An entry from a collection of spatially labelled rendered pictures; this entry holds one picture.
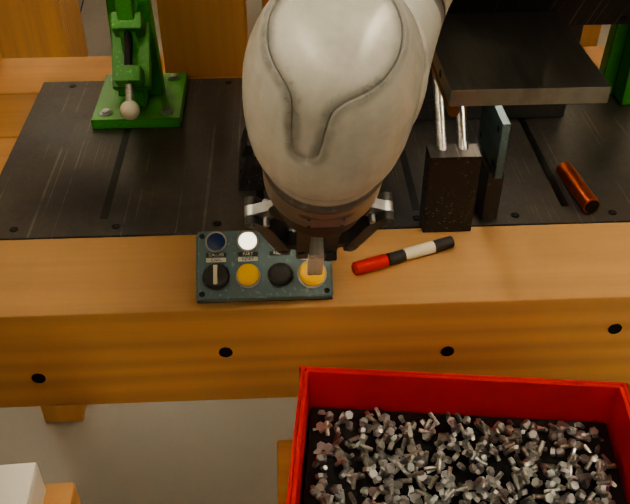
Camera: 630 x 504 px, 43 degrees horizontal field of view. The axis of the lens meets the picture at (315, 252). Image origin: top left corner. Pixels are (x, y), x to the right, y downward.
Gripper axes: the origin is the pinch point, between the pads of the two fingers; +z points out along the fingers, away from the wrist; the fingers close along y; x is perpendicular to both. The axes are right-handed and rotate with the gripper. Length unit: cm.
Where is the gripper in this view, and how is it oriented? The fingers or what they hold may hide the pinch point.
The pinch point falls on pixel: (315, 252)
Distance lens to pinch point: 79.9
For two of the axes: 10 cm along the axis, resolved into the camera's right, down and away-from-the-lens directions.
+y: 10.0, -0.3, 0.4
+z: -0.3, 2.8, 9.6
